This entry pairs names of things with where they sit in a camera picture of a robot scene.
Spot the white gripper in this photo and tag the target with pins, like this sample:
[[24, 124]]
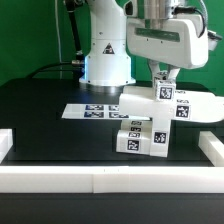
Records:
[[182, 43]]

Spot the white chair back frame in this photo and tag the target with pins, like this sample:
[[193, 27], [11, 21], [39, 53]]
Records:
[[202, 107]]

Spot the white chair seat part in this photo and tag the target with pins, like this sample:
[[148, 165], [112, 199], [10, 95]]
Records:
[[160, 137]]

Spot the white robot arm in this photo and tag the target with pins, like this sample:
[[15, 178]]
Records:
[[108, 64]]

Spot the white right fence bar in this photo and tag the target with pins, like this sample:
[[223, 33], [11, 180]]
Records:
[[212, 147]]

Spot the white fence bar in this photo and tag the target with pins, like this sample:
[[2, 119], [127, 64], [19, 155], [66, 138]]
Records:
[[212, 147], [60, 179], [6, 142]]

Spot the white front fence bar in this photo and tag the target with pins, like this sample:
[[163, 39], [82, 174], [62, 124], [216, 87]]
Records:
[[60, 179]]

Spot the white left fence bar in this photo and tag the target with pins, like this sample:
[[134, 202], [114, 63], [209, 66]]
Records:
[[6, 142]]

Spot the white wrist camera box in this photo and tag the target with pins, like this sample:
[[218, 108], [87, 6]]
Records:
[[131, 8]]

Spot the white marker base plate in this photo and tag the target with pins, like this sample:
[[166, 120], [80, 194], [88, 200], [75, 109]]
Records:
[[96, 111]]

